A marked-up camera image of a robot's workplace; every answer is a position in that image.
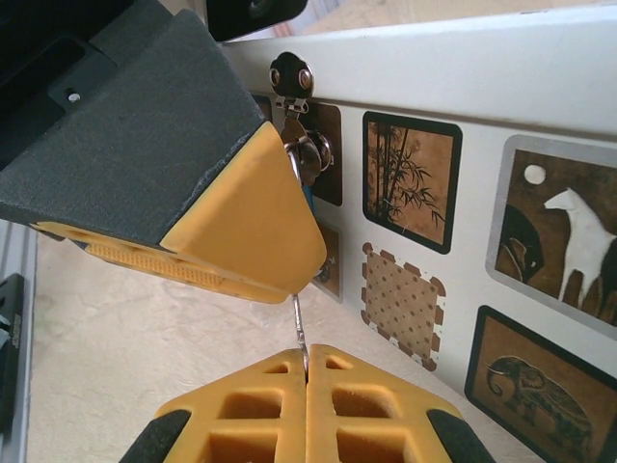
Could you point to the grey aluminium table rail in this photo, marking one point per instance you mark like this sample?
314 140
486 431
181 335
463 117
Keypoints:
30 255

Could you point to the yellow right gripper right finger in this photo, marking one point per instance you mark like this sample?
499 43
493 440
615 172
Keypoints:
366 386

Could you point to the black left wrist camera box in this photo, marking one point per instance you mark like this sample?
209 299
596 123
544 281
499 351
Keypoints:
260 14

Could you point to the silver hasp latch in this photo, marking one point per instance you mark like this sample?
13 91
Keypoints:
291 77

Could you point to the white tin box with pictures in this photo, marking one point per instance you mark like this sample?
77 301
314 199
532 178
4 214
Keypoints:
434 72

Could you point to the black clamp block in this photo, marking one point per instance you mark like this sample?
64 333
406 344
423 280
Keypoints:
12 347

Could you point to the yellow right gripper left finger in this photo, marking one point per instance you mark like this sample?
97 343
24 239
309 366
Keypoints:
260 386

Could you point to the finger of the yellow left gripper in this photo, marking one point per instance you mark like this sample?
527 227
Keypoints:
193 275
169 144

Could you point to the silver key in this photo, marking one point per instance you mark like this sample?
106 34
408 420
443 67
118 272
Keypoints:
299 323

